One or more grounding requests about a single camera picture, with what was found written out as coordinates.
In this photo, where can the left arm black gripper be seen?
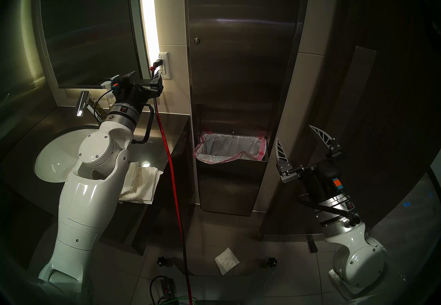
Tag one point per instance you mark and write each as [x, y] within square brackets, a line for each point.
[134, 96]

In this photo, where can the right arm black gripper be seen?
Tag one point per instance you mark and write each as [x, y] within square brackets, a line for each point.
[311, 185]

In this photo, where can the stainless towel dispenser door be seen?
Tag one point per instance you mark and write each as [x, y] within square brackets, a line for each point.
[241, 15]

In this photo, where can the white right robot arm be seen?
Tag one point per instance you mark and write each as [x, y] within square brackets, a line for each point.
[358, 259]

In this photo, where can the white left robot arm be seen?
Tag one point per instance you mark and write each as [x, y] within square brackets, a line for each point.
[89, 197]

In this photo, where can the stainless recessed dispenser cabinet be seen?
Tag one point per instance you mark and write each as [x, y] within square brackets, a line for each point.
[185, 15]

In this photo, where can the folded white paper towel stack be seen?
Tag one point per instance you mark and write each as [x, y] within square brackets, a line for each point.
[132, 177]

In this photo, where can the flat white paper towel pile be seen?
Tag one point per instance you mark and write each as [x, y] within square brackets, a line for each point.
[150, 183]

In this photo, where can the crumpled white paper towel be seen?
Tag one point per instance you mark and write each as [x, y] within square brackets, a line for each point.
[226, 261]

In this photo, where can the clear soap pump bottle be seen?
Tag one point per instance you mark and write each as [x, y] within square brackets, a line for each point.
[110, 98]

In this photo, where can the chrome faucet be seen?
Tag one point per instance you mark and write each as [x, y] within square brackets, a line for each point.
[82, 102]

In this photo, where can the dark vanity counter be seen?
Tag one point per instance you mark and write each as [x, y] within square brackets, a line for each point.
[148, 149]

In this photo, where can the trash bin with pink liner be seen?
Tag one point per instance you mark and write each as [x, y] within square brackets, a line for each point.
[227, 147]

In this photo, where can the stainless waste bin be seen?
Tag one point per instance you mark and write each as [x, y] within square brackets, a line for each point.
[231, 187]

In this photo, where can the black door stop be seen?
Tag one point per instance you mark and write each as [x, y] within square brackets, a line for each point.
[313, 245]

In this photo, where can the dark wooden door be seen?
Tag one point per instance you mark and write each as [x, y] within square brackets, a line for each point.
[396, 101]

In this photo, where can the black star knob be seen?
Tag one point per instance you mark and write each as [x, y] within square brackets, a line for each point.
[272, 262]
[161, 261]

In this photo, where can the white sink basin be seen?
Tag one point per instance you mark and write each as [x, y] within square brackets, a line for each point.
[55, 159]

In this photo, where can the black power box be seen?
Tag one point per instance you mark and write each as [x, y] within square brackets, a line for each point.
[168, 288]

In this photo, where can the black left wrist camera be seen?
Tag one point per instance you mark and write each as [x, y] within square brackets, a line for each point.
[122, 80]

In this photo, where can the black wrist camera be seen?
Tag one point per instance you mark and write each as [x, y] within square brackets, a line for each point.
[327, 173]
[122, 80]

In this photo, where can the white wall outlet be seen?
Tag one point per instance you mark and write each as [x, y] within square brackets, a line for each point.
[165, 66]

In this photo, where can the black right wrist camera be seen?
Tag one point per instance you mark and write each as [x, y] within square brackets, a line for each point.
[327, 173]

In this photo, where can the vertical wall light strip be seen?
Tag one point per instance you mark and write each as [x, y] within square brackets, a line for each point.
[148, 15]

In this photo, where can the framed wall mirror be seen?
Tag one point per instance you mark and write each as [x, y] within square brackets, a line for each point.
[86, 25]

